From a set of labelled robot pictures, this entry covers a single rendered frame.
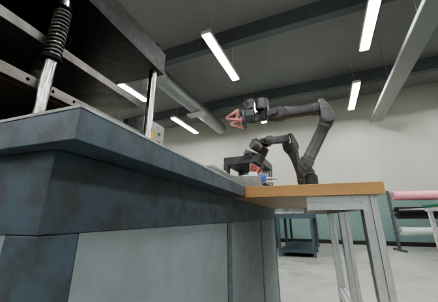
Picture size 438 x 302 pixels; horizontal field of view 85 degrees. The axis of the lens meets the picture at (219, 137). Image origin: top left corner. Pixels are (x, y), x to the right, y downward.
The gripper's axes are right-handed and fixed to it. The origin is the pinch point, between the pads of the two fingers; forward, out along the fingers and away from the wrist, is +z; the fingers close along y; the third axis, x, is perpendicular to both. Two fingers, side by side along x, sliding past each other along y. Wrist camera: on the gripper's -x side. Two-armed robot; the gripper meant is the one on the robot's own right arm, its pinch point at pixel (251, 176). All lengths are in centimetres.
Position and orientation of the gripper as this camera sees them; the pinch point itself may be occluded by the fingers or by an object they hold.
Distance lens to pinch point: 150.5
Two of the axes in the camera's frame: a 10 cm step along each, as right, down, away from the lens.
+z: -4.3, 8.8, -1.7
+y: -3.2, -3.3, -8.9
